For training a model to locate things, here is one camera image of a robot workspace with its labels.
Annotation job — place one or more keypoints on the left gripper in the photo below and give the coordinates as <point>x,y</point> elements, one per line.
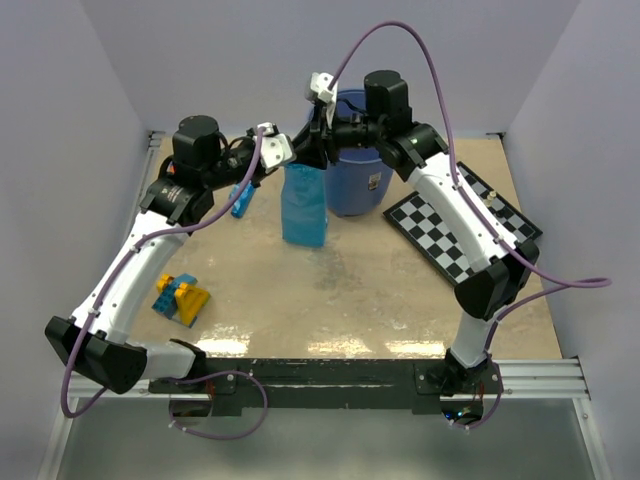
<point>249,141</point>

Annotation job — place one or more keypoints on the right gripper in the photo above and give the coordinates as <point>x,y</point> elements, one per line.
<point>316,144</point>

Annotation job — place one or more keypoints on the blue trash bag roll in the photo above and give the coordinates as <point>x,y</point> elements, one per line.
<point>242,203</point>

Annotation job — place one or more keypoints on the single blue trash bag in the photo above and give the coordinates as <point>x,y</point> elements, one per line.
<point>304,218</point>

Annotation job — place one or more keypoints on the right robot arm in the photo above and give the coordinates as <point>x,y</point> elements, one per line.
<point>422,159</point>

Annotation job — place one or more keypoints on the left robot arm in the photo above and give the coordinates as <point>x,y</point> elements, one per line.
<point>94,340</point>

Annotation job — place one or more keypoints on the blue plastic trash bin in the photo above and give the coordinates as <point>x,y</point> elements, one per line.
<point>357,183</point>

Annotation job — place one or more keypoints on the black white chessboard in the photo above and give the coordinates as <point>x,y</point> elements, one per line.
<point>439,223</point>

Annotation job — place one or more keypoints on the yellow blue toy block pile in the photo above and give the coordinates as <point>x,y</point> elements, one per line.
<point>180,299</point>

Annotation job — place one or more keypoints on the white chess piece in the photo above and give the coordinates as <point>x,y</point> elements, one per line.
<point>491,196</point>

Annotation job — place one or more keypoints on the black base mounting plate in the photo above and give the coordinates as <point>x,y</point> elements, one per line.
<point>422,386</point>

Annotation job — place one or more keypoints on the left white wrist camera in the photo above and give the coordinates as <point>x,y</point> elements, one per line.
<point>276,148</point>

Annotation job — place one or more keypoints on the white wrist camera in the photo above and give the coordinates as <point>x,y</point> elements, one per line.
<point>276,148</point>
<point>319,89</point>

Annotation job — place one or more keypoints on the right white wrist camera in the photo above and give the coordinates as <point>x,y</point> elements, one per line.
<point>319,89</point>

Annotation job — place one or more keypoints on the aluminium frame rail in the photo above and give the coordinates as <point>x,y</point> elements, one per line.
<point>522,379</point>

